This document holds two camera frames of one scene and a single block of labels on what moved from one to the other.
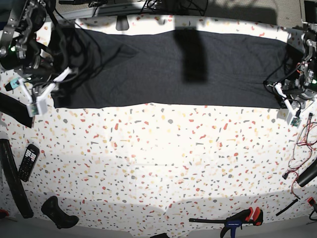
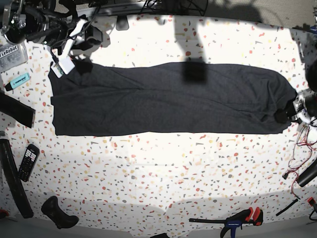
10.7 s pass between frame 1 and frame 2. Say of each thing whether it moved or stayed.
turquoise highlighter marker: stayed
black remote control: stayed
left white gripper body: moved
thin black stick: stayed
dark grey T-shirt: moved
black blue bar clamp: stayed
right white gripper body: moved
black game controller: stayed
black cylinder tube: stayed
